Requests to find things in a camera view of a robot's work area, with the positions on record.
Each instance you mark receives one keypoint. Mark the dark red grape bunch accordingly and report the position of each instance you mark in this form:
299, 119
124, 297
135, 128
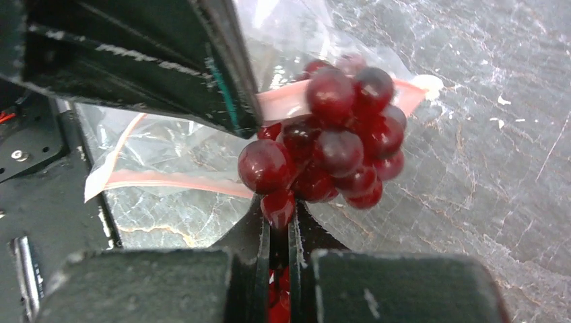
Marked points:
349, 144

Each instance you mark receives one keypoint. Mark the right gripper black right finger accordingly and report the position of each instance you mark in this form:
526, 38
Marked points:
331, 283

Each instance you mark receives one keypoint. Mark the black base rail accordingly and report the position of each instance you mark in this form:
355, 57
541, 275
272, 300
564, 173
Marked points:
44, 216

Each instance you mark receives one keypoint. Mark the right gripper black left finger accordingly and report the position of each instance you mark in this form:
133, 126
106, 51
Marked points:
226, 282

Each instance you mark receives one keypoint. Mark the clear zip top bag pink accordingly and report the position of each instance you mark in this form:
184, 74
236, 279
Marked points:
165, 156

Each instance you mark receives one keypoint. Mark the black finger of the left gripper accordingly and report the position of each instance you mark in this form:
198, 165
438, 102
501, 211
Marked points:
184, 59

